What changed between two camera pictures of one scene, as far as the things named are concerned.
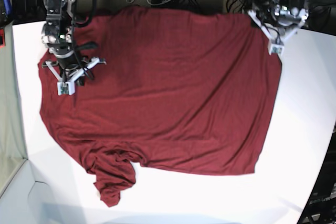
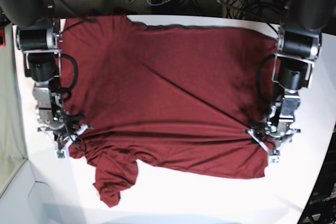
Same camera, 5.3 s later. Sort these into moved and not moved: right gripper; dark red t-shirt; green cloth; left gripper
Moved: right gripper; left gripper; dark red t-shirt
Not moved: green cloth
